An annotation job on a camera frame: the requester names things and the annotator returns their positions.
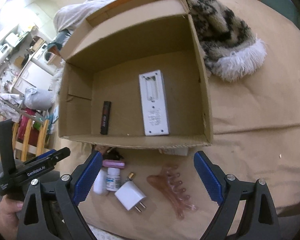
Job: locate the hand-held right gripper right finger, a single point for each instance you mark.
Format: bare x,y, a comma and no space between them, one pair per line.
207,177

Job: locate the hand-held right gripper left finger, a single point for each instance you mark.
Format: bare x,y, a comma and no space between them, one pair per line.
87,177

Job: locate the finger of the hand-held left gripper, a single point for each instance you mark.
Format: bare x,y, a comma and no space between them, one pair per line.
53,156

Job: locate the pink block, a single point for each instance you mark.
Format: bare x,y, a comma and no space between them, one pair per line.
113,163

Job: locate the pink massage comb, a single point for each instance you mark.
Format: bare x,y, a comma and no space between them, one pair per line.
170,192

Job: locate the white charger plug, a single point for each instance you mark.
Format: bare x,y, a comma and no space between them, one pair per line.
130,195

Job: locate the cardboard box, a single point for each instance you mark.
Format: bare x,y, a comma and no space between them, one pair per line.
120,80

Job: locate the person's left hand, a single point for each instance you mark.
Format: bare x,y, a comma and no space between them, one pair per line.
5,217

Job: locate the small white bottle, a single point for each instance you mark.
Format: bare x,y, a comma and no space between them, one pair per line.
100,186

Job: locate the white pill bottle blue label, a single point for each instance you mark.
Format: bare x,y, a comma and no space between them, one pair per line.
113,180

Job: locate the wooden chair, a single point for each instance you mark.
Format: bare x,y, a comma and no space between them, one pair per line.
27,135

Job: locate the red cloth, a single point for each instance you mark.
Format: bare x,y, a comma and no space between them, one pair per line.
23,127

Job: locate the dark looped item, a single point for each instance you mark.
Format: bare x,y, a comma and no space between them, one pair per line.
111,153

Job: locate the small metal bulb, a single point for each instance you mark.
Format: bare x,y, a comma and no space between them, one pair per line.
131,176

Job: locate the grey bag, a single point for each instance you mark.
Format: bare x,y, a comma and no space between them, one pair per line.
37,98

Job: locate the black tube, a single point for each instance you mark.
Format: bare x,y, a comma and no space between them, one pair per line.
106,117

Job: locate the beige bedsheet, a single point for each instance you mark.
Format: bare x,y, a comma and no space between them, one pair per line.
252,130

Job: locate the white cabinet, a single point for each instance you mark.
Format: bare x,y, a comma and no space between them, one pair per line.
32,77

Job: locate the white rectangular device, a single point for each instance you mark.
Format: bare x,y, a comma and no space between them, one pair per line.
155,110

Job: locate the white washing machine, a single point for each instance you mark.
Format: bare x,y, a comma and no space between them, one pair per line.
43,55

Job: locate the teal brown object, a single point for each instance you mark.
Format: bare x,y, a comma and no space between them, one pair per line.
58,38

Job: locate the leopard print fur coat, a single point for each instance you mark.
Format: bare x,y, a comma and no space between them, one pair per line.
222,42

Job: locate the white duvet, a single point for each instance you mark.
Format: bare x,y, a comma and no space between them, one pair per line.
72,12

